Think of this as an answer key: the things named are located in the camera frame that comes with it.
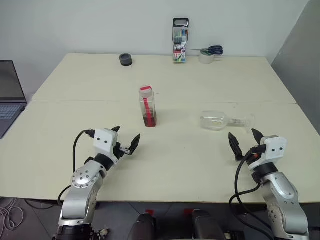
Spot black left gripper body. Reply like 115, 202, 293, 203
112, 141, 132, 161

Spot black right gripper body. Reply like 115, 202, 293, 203
235, 144, 263, 165

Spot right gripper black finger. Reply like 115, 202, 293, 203
251, 128, 264, 146
228, 132, 243, 161

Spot clear bottle with red liquid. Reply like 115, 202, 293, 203
138, 93, 159, 129

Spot clear wine glass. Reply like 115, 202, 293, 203
199, 110, 256, 134

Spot white bottle cap red tape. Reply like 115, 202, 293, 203
138, 84, 154, 98

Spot dark rounded shape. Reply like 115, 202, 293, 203
191, 209, 224, 240
131, 212, 158, 240

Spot grey partition panel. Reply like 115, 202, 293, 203
271, 0, 320, 137

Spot white tape roll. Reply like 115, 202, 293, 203
198, 51, 215, 65

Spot marker pen pack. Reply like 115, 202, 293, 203
171, 17, 190, 64

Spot grey laptop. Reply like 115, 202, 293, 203
0, 59, 28, 140

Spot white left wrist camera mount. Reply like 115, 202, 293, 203
92, 127, 120, 166

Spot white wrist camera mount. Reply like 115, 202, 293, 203
92, 127, 120, 166
248, 134, 288, 171

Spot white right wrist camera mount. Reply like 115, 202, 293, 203
248, 134, 288, 171

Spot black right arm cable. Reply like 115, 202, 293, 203
229, 144, 276, 240

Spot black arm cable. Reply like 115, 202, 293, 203
57, 128, 95, 207
229, 144, 276, 240

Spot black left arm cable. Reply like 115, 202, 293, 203
57, 128, 95, 207

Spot blue handled scissors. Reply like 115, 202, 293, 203
190, 45, 224, 57

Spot white floor cable tangle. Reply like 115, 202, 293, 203
0, 198, 24, 231

